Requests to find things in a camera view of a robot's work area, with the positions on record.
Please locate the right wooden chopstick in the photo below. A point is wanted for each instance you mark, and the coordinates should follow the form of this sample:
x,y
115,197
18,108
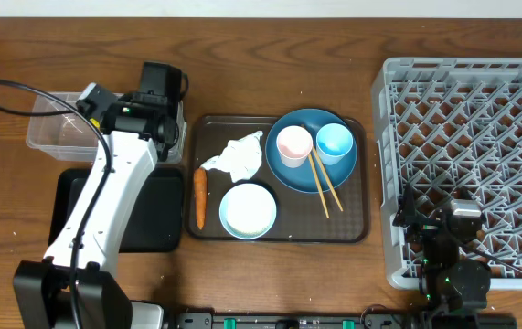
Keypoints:
x,y
326,181

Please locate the orange carrot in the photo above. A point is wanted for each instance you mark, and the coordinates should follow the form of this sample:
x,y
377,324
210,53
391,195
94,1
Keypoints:
x,y
201,193

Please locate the pink cup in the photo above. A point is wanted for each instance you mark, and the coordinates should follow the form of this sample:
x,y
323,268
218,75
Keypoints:
x,y
294,143

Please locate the black plastic tray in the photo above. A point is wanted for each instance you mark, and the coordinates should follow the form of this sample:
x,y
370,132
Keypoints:
x,y
156,220

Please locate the grey dishwasher rack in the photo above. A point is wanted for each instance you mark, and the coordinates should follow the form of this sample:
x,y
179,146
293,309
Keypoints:
x,y
444,125

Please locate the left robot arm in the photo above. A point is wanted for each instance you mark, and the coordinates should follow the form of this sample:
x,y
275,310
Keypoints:
x,y
74,286

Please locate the dark blue plate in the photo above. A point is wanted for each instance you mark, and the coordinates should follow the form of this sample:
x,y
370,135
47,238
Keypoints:
x,y
301,179

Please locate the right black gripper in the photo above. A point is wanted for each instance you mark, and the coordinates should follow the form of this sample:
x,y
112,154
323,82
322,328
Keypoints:
x,y
407,215

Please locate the light blue bowl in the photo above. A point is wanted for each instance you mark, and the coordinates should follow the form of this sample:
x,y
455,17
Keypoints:
x,y
247,211

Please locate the wooden chopstick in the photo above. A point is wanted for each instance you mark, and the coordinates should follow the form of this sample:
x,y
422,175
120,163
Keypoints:
x,y
326,181
318,184

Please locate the light blue cup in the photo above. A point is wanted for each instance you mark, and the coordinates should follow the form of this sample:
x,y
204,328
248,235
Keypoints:
x,y
334,141

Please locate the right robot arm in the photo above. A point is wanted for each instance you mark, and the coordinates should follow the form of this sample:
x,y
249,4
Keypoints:
x,y
456,289

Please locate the white napkin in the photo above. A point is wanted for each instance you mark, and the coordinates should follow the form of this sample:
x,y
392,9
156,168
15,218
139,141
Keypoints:
x,y
241,158

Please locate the clear plastic bin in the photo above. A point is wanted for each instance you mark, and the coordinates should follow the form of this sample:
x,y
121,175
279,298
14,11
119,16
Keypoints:
x,y
67,138

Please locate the left wooden chopstick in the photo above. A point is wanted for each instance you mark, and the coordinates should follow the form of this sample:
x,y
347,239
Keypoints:
x,y
318,184

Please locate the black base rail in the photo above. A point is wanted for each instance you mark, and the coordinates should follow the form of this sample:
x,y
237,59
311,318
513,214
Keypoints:
x,y
369,320

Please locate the brown serving tray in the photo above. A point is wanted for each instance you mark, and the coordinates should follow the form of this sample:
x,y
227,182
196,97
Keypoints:
x,y
300,217

